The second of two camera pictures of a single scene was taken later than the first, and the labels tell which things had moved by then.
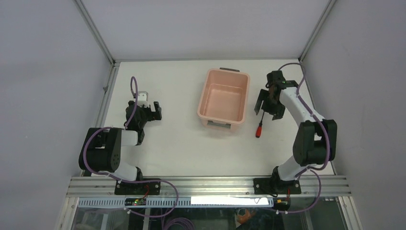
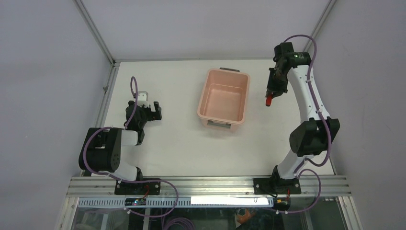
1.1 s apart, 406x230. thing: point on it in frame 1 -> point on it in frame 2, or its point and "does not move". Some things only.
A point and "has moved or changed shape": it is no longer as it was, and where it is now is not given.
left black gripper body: (146, 114) does not move
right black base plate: (275, 186) does not move
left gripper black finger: (157, 115) does not move
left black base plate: (144, 188) does not move
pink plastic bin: (223, 101) does not move
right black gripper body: (276, 106) -> (277, 80)
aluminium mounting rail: (206, 187) does not move
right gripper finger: (277, 115) -> (279, 93)
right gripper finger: (264, 96) -> (269, 91)
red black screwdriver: (259, 130) has moved or changed shape
